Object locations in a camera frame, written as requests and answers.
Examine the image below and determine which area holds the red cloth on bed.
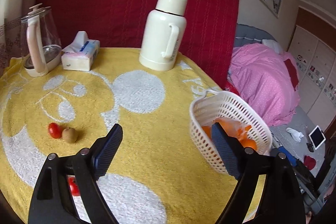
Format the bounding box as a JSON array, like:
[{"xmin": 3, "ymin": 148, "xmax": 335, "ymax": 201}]
[{"xmin": 303, "ymin": 155, "xmax": 316, "ymax": 170}]

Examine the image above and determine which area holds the white wardrobe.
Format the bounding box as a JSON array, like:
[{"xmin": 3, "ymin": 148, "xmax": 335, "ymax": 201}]
[{"xmin": 288, "ymin": 7, "xmax": 335, "ymax": 134}]

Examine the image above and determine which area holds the yellow white towel tablecloth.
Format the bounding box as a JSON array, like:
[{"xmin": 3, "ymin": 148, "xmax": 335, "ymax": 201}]
[{"xmin": 0, "ymin": 47, "xmax": 266, "ymax": 224}]

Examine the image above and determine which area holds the lone orange mandarin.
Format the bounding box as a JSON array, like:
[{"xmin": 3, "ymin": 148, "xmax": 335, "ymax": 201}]
[{"xmin": 240, "ymin": 139, "xmax": 257, "ymax": 151}]

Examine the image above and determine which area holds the pile mandarin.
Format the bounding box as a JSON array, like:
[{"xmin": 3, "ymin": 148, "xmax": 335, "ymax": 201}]
[{"xmin": 202, "ymin": 126, "xmax": 211, "ymax": 139}]

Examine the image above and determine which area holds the pink duvet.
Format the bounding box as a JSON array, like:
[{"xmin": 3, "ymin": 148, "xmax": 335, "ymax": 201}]
[{"xmin": 228, "ymin": 43, "xmax": 299, "ymax": 126}]

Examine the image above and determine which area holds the white plastic basket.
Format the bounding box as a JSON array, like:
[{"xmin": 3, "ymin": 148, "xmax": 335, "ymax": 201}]
[{"xmin": 189, "ymin": 89, "xmax": 272, "ymax": 174}]

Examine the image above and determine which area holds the white tablet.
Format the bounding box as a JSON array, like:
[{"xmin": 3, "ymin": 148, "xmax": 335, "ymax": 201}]
[{"xmin": 308, "ymin": 126, "xmax": 326, "ymax": 150}]

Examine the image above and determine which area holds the tissue pack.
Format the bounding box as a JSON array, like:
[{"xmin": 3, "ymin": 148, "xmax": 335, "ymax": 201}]
[{"xmin": 61, "ymin": 31, "xmax": 100, "ymax": 72}]

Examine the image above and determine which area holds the cream thermos flask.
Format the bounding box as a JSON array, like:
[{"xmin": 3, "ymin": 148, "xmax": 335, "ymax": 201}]
[{"xmin": 139, "ymin": 0, "xmax": 187, "ymax": 71}]

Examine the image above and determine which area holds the red garment on duvet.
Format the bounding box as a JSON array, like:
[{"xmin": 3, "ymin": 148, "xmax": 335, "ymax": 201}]
[{"xmin": 284, "ymin": 59, "xmax": 299, "ymax": 90}]

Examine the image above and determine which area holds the orange plastic snack bag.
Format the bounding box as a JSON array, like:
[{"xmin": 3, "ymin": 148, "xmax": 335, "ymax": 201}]
[{"xmin": 217, "ymin": 118, "xmax": 252, "ymax": 141}]

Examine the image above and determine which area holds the white pillow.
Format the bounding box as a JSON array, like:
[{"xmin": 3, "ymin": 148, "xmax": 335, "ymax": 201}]
[{"xmin": 261, "ymin": 39, "xmax": 284, "ymax": 55}]

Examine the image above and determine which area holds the white sock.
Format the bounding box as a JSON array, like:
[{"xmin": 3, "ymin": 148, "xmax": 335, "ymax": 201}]
[{"xmin": 285, "ymin": 127, "xmax": 304, "ymax": 143}]

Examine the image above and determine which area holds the glass kettle pink handle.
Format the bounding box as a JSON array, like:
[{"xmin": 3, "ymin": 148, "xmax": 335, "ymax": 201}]
[{"xmin": 21, "ymin": 3, "xmax": 62, "ymax": 77}]

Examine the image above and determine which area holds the red tomato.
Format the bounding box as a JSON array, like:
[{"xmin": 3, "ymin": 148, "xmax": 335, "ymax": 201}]
[
  {"xmin": 48, "ymin": 123, "xmax": 62, "ymax": 139},
  {"xmin": 68, "ymin": 176, "xmax": 80, "ymax": 196}
]

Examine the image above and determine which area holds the grey bed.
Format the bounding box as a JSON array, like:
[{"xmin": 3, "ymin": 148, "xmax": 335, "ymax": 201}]
[{"xmin": 228, "ymin": 24, "xmax": 325, "ymax": 174}]

